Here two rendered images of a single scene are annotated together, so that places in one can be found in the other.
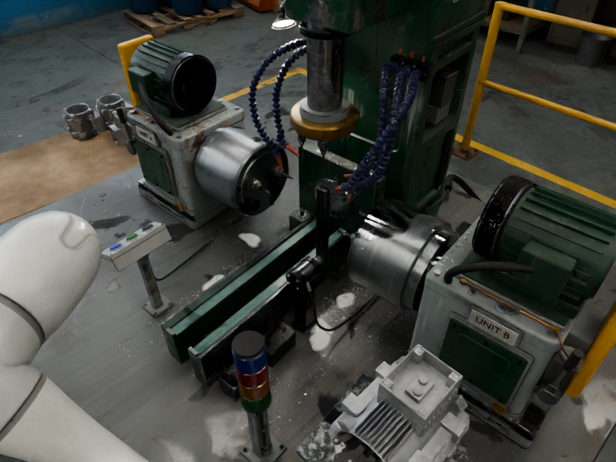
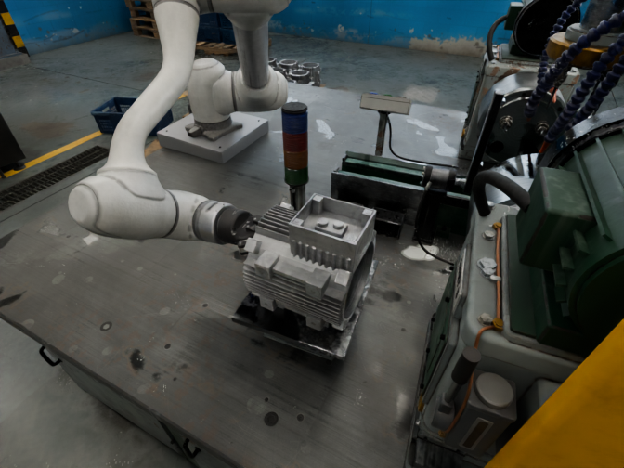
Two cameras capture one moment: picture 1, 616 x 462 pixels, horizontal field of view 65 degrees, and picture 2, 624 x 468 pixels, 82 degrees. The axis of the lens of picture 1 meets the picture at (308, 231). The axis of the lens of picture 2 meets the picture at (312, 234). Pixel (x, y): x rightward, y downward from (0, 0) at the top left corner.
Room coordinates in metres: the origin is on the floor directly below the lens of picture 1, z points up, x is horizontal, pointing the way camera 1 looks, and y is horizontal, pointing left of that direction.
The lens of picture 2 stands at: (0.29, -0.64, 1.51)
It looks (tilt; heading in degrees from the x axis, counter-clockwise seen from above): 41 degrees down; 71
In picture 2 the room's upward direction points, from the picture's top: straight up
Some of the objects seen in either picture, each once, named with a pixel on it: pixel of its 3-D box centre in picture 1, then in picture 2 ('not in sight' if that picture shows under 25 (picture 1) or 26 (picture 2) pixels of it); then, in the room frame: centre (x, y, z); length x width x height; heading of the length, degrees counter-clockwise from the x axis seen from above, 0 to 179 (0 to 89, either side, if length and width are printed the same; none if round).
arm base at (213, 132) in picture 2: not in sight; (210, 123); (0.35, 0.88, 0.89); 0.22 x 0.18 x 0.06; 35
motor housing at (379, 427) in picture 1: (399, 428); (312, 263); (0.45, -0.18, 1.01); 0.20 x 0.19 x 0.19; 135
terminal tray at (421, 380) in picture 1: (418, 390); (332, 232); (0.48, -0.20, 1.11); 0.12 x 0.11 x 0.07; 135
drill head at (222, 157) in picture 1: (232, 164); (518, 112); (1.34, 0.25, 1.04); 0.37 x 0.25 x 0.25; 49
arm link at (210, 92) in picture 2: not in sight; (210, 89); (0.38, 0.88, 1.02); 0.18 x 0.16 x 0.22; 168
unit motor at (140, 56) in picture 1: (165, 110); (517, 54); (1.50, 0.48, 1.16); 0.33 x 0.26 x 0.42; 49
